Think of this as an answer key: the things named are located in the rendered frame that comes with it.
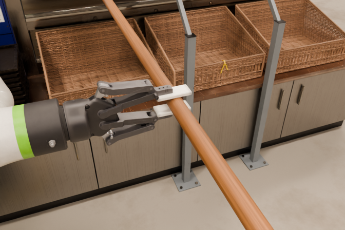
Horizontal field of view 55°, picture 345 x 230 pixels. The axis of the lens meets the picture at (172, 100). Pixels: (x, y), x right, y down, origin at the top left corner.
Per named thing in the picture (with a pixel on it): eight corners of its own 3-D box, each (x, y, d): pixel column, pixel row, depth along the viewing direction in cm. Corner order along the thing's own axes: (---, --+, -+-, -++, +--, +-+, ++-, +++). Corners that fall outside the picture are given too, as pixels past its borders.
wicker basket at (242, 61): (144, 58, 212) (141, 16, 196) (222, 43, 229) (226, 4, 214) (173, 98, 175) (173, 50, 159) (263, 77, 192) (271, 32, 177)
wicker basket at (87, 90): (44, 75, 194) (33, 31, 178) (137, 58, 212) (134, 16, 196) (54, 123, 157) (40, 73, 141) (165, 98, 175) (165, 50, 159)
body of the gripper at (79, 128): (58, 92, 59) (110, 82, 62) (66, 129, 64) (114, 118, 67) (62, 115, 54) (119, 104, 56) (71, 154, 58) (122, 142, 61)
